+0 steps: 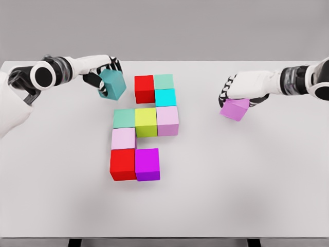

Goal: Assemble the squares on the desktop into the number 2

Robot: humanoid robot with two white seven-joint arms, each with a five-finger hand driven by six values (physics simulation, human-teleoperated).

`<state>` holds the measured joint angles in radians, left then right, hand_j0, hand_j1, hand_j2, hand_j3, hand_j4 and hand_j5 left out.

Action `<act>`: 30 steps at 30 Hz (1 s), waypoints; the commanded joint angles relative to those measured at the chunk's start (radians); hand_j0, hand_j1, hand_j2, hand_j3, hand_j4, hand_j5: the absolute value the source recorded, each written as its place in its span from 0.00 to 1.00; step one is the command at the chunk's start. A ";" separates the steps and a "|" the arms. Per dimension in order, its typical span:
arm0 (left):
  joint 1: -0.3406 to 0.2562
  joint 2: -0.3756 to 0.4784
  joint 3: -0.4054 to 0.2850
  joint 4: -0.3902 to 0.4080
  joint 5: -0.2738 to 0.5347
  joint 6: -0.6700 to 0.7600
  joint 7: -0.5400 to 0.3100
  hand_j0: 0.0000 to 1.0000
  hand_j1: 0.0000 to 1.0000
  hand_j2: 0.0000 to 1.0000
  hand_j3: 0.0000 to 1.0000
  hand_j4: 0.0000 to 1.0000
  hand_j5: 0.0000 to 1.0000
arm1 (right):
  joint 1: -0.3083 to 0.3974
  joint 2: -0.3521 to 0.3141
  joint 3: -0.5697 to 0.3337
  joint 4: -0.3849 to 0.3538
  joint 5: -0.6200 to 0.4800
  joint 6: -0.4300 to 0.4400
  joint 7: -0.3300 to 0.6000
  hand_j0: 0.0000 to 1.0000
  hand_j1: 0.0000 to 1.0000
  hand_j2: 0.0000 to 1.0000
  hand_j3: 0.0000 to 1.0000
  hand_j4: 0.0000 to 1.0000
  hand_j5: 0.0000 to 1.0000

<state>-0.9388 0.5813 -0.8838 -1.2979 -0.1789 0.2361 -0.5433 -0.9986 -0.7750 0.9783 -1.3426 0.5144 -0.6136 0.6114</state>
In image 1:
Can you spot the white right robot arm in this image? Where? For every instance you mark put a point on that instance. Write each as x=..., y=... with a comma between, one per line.
x=298, y=79

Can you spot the orchid purple cube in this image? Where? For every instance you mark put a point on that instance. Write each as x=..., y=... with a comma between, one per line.
x=235, y=109

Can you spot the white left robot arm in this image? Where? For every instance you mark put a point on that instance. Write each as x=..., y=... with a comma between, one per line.
x=38, y=77

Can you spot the red cube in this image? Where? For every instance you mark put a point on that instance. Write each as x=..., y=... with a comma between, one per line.
x=123, y=164
x=144, y=88

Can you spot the yellow-green cube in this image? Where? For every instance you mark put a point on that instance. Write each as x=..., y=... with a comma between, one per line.
x=146, y=121

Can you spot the magenta purple cube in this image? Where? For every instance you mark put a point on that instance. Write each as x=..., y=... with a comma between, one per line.
x=147, y=163

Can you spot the mint green cube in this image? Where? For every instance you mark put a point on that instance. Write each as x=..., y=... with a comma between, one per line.
x=124, y=118
x=163, y=81

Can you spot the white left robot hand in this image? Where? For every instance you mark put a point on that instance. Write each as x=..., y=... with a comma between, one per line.
x=97, y=62

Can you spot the cyan cube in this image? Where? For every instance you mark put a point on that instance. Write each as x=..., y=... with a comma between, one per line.
x=165, y=97

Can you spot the teal cube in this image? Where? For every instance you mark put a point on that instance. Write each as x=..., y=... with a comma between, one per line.
x=113, y=85

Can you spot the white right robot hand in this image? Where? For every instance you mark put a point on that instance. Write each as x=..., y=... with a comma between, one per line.
x=246, y=83

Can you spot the pale pink cube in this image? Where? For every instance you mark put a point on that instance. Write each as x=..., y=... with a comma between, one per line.
x=167, y=120
x=123, y=138

